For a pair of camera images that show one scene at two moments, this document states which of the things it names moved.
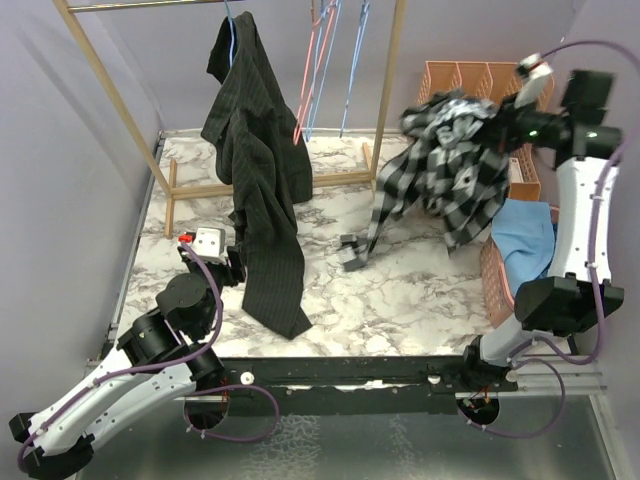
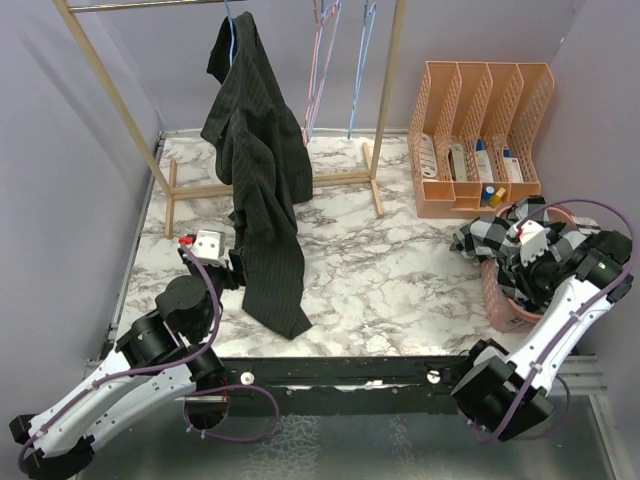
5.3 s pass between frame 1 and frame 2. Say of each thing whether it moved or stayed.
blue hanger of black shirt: stayed
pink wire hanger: moved
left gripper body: stayed
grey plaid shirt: moved
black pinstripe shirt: stayed
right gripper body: moved
